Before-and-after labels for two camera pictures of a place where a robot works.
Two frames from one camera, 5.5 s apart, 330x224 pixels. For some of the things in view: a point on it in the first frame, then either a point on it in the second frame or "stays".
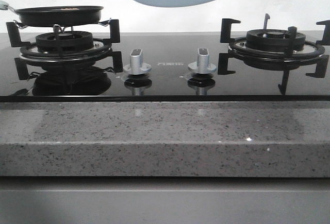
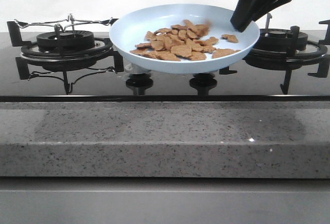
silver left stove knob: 136,66 stays
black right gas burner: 274,40 stays
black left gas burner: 64,40 stays
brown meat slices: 69,9 to 183,41
